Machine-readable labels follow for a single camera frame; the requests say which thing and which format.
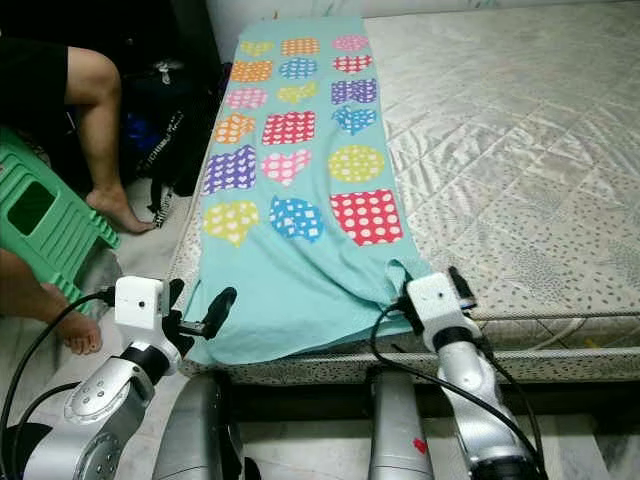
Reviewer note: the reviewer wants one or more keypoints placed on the teal blanket with coloured shapes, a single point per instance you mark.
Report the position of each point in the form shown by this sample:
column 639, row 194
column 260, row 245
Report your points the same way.
column 290, row 290

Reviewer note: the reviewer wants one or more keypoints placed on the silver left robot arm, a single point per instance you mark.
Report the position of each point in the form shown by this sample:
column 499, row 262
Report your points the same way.
column 100, row 410

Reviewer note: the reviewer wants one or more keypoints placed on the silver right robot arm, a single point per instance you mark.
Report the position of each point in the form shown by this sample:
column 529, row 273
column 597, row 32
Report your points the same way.
column 485, row 400

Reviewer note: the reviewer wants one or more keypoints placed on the grey robot left leg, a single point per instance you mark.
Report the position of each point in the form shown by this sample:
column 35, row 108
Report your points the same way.
column 195, row 430

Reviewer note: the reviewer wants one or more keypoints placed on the grey robot leg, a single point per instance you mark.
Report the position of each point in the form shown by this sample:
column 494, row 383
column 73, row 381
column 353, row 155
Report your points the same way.
column 195, row 430
column 398, row 430

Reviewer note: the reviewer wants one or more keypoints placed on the grey robot right leg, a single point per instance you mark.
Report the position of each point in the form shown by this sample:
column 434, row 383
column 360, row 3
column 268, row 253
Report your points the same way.
column 398, row 430

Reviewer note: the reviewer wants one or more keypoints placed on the grey quilted mattress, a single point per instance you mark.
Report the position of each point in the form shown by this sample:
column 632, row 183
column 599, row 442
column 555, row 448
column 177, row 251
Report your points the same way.
column 510, row 150

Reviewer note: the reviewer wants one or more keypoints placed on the dark bed base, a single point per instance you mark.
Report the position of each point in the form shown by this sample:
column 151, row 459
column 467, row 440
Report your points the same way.
column 560, row 400

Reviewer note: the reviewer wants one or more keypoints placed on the green plastic stool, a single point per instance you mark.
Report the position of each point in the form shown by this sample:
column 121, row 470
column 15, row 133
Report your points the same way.
column 45, row 215

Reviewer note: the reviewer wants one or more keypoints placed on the black backpack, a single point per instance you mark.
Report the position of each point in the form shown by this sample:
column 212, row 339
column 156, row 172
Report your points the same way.
column 175, row 130

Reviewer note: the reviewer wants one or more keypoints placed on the blue fabric bag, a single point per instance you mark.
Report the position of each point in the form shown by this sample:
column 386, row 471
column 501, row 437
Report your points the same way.
column 140, row 132

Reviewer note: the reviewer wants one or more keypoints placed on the person in black shorts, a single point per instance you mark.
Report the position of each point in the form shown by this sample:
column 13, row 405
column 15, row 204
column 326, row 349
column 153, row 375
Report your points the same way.
column 50, row 90

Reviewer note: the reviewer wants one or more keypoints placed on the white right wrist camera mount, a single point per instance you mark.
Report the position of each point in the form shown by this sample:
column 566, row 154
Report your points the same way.
column 433, row 302

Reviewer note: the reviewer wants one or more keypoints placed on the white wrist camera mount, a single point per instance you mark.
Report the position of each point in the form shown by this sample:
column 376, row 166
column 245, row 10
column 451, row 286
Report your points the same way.
column 140, row 306
column 433, row 302

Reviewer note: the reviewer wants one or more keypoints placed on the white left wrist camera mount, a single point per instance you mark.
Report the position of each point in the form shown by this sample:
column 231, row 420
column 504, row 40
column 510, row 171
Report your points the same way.
column 140, row 306

